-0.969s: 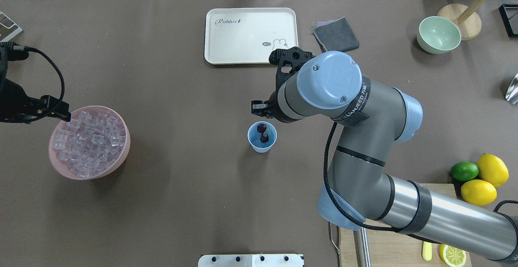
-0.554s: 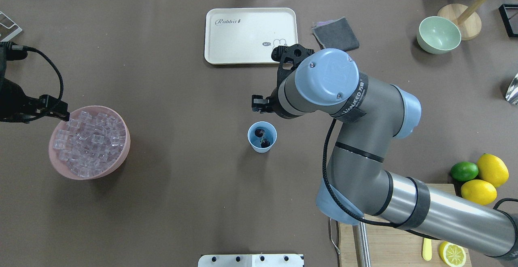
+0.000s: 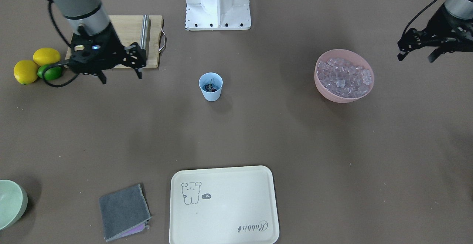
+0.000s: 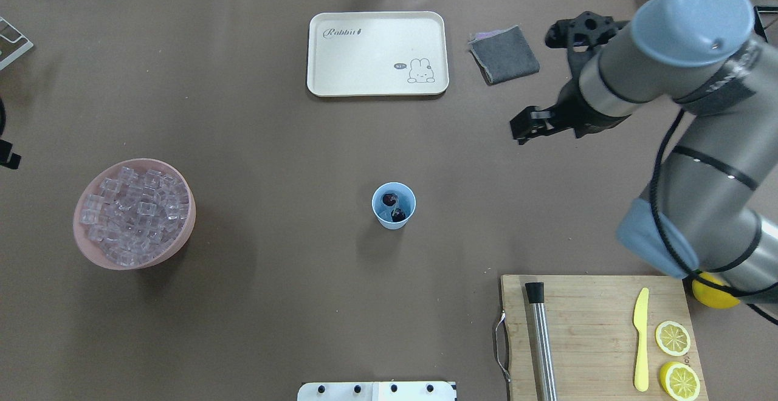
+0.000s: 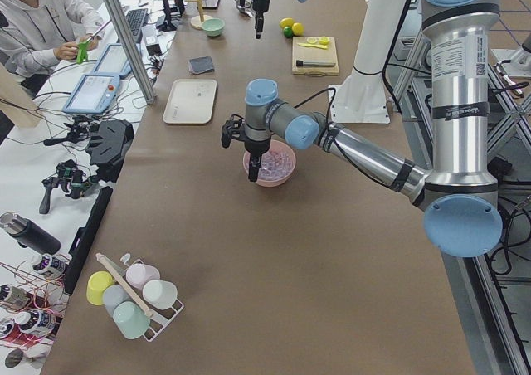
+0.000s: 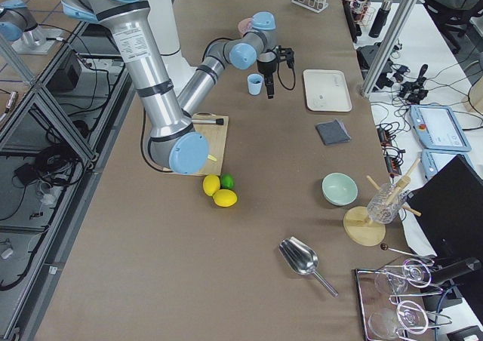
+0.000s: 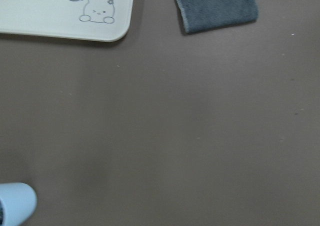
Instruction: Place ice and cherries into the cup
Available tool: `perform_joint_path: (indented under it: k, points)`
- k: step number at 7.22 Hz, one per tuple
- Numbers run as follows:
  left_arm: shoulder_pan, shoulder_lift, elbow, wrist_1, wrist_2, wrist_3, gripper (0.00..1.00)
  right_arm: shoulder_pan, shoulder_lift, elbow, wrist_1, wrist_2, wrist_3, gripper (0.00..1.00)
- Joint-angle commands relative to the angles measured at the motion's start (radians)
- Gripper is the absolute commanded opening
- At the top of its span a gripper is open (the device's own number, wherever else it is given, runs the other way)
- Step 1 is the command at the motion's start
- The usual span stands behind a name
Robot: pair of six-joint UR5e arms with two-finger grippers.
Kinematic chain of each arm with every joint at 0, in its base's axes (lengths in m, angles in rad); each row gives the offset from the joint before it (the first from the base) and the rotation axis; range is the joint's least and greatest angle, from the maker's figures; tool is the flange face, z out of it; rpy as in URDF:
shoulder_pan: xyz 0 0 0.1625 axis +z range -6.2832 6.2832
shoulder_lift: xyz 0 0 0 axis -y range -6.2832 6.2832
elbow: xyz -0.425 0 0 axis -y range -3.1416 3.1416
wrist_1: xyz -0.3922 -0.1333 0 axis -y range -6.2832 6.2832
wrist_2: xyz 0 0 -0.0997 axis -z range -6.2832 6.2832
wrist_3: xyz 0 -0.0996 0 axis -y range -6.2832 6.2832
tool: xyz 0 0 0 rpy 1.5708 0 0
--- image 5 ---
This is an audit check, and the green lime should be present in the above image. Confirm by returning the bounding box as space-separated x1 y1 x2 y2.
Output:
282 26 294 39

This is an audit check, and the teach pendant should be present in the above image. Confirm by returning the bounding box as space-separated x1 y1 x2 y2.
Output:
92 43 132 79
62 72 121 114

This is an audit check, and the black thermos bottle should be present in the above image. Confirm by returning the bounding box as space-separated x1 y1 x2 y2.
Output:
1 212 61 255

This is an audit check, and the white cup rack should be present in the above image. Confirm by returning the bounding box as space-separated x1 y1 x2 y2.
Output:
95 253 184 343

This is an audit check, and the mint cup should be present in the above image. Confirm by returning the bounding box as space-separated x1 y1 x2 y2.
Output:
113 301 150 339

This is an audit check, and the yellow plastic knife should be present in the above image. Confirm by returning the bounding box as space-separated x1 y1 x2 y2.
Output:
296 42 329 50

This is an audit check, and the upper teach pendant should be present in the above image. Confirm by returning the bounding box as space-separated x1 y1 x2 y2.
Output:
92 43 132 79

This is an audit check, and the wooden cup tree stand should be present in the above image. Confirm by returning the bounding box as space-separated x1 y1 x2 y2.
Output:
188 0 212 30

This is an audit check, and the pink bowl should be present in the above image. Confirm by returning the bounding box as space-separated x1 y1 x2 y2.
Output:
256 139 296 188

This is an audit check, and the yellow lemon upper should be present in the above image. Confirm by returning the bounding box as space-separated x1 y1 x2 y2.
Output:
279 17 295 29

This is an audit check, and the lemon half upper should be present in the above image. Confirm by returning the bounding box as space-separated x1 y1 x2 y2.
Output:
318 37 330 46

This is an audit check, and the yellow cup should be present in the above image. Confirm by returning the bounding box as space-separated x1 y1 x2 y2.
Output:
86 270 114 306

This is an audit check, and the pink cup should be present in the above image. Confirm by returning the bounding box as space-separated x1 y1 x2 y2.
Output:
125 263 160 290

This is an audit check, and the mint green bowl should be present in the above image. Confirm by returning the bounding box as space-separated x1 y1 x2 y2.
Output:
202 17 225 37

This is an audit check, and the pile of ice cubes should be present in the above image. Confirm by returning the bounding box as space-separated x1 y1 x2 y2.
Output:
258 150 295 182

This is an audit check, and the grey folded cloth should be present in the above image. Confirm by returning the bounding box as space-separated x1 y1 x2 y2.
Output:
188 56 215 75

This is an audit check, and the lower teach pendant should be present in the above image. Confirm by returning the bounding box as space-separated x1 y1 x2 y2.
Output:
62 72 121 114

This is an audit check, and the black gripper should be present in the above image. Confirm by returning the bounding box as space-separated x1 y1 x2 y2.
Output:
221 114 271 183
246 0 270 39

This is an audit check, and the bamboo cutting board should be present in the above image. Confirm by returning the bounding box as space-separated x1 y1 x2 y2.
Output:
292 37 339 76

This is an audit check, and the grey cup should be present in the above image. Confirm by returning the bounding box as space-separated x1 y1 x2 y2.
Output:
102 284 129 316

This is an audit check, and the yellow lemon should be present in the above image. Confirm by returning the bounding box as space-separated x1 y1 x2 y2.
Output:
291 22 304 37
279 17 295 29

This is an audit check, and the cream rabbit tray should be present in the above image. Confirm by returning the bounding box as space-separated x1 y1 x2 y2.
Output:
162 79 217 124

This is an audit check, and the steel ice scoop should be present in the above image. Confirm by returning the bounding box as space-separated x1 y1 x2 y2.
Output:
233 0 254 18

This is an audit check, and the white cup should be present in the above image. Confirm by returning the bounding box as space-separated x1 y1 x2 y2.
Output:
142 280 178 310

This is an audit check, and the seated person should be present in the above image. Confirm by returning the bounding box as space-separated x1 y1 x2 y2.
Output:
1 0 105 77

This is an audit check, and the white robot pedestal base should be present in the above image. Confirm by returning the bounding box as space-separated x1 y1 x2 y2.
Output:
331 0 411 124

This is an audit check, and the aluminium frame post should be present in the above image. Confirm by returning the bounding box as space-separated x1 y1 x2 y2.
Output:
103 0 156 105

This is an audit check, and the steel muddler black tip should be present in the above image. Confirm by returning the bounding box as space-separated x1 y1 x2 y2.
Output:
295 60 336 67

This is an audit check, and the yellow lemon lower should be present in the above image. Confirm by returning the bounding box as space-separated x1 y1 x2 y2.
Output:
291 22 304 37

